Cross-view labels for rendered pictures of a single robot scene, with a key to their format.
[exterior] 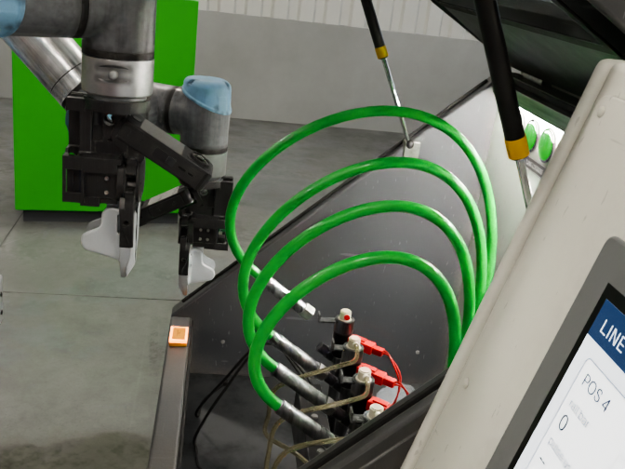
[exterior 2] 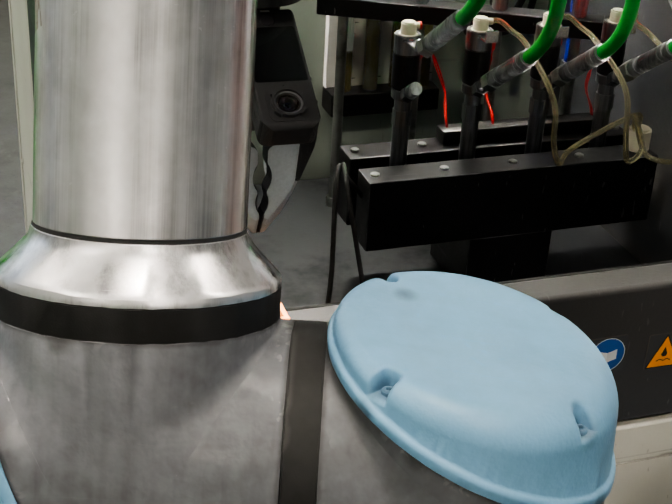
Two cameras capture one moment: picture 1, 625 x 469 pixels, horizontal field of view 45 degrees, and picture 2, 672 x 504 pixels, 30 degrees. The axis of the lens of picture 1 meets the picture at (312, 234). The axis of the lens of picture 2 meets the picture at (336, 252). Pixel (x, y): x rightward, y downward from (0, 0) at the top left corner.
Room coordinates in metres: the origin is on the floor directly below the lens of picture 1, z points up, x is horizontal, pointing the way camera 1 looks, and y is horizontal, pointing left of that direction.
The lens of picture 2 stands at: (1.27, 1.13, 1.52)
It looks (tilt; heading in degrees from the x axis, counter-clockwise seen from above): 28 degrees down; 259
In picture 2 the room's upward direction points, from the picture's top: 3 degrees clockwise
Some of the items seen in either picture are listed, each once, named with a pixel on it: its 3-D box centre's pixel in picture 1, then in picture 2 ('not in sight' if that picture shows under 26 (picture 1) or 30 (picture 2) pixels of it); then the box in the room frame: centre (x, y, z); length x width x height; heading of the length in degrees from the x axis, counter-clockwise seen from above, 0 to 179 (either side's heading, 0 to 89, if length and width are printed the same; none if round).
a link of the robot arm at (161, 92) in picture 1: (141, 106); not in sight; (1.16, 0.29, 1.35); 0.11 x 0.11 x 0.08; 78
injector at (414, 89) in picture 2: (328, 381); (404, 132); (0.97, -0.05, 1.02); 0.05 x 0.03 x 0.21; 98
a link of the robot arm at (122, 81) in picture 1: (117, 77); not in sight; (0.80, 0.23, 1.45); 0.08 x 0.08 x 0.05
